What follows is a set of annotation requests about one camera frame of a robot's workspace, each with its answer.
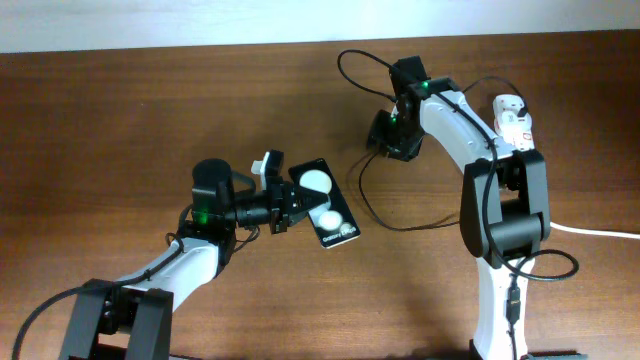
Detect black phone charger cable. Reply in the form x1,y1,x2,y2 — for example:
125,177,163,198
357,76,529,233

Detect black smartphone silver frame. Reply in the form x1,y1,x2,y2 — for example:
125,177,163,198
288,158,361,249

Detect white charger plug adapter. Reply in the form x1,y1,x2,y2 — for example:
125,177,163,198
492,94,532,137

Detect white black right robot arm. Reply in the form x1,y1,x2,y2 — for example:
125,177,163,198
368,56,551,359

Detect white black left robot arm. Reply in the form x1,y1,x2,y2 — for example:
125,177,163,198
59,151,331,359

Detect white power strip red switches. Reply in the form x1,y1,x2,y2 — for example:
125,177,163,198
492,94,535,151

